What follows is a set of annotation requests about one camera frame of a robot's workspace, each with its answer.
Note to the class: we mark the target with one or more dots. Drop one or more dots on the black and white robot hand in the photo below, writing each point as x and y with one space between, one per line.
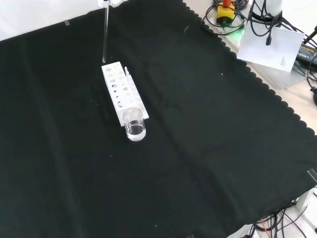
115 2

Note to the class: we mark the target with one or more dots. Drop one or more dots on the clear glass rod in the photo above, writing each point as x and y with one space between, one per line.
105 34

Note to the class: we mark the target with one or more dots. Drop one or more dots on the white test tube rack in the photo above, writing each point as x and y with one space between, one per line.
111 74

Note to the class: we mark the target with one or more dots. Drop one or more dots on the small clear glass beaker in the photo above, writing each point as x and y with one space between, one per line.
135 130

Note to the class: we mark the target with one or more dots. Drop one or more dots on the clear tape strip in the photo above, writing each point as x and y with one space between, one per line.
312 174
67 22

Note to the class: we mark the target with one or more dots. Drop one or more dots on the yellow stop button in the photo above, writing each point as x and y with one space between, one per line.
225 13

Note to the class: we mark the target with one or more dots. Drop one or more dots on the black bench cloth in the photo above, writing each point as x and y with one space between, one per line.
198 148

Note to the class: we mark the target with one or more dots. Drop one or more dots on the white paper sheet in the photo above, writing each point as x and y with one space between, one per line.
277 54

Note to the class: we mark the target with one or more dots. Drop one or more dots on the pale board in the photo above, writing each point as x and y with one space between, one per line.
284 79

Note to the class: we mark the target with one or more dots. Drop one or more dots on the black power adapter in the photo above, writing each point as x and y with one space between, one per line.
307 53

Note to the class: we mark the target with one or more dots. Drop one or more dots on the black tripod knob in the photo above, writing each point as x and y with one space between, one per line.
314 95

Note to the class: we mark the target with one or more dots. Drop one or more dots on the white box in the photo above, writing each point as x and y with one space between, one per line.
307 198

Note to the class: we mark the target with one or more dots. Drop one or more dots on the white cylindrical post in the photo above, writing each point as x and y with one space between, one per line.
273 5

